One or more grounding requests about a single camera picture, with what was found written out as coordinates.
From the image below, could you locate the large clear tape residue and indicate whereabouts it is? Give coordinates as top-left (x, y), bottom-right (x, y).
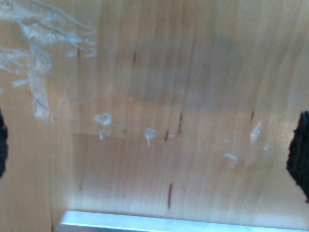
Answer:
top-left (0, 0), bottom-right (98, 123)

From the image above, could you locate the silver metal bar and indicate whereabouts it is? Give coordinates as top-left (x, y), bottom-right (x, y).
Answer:
top-left (55, 209), bottom-right (309, 232)

